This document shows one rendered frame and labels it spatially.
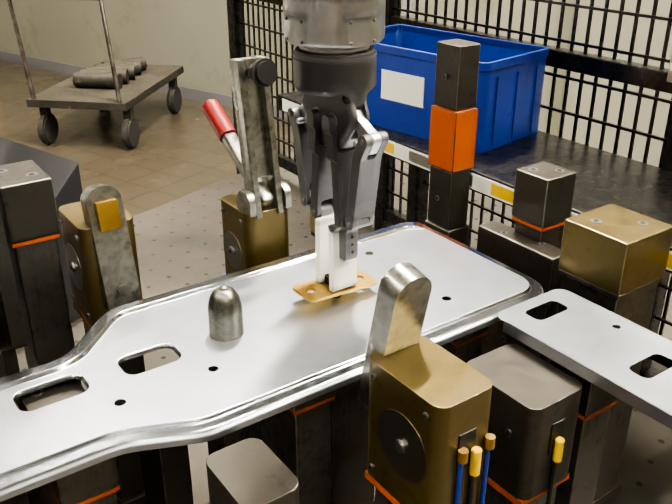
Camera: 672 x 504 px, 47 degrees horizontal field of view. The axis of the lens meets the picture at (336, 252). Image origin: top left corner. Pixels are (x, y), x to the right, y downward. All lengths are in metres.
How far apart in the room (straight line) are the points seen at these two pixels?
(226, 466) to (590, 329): 0.37
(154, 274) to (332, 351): 0.87
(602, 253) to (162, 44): 5.09
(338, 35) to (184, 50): 4.96
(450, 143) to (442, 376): 0.50
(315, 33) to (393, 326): 0.25
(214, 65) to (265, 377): 4.81
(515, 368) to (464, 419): 0.16
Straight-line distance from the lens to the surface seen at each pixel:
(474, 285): 0.83
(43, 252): 0.85
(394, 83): 1.22
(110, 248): 0.82
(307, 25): 0.67
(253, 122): 0.86
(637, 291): 0.87
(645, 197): 1.04
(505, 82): 1.16
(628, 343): 0.77
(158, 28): 5.76
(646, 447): 1.15
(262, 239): 0.89
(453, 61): 1.02
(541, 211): 0.93
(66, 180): 1.33
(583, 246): 0.86
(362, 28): 0.68
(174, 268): 1.55
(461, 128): 1.04
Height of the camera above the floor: 1.38
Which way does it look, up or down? 26 degrees down
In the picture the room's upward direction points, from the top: straight up
